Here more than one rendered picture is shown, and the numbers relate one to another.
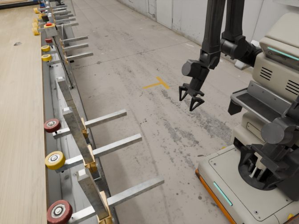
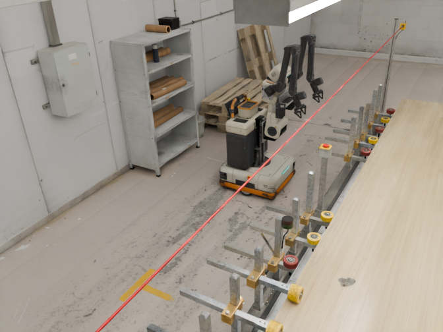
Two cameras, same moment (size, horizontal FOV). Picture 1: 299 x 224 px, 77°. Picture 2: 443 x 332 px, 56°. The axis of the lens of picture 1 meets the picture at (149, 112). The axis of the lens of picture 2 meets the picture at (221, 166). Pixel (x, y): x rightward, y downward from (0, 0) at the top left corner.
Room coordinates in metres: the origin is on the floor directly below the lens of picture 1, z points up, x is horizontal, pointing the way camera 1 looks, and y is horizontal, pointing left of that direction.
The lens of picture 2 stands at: (3.49, 2.24, 2.45)
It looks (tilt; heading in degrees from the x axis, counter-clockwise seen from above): 29 degrees down; 233
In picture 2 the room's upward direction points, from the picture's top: 3 degrees counter-clockwise
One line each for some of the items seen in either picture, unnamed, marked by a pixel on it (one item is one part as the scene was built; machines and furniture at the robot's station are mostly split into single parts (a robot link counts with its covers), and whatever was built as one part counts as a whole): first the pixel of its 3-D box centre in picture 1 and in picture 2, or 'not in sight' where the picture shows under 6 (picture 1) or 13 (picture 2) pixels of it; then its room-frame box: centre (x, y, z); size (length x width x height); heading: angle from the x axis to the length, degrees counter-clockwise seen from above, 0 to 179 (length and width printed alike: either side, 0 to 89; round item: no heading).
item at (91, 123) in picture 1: (91, 123); (341, 155); (0.83, 0.35, 0.82); 0.43 x 0.03 x 0.04; 112
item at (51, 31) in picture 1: (51, 30); (325, 151); (1.46, 0.67, 1.18); 0.07 x 0.07 x 0.08; 22
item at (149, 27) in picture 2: not in sight; (157, 28); (1.10, -2.07, 1.59); 0.30 x 0.08 x 0.08; 112
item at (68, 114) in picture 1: (84, 150); (358, 132); (0.54, 0.30, 0.93); 0.04 x 0.04 x 0.48; 22
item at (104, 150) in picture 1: (101, 152); (349, 141); (0.60, 0.26, 0.83); 0.43 x 0.03 x 0.04; 112
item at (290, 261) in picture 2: (50, 43); (290, 267); (2.17, 1.05, 0.85); 0.08 x 0.08 x 0.11
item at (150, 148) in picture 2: not in sight; (159, 100); (1.20, -2.03, 0.78); 0.90 x 0.45 x 1.55; 22
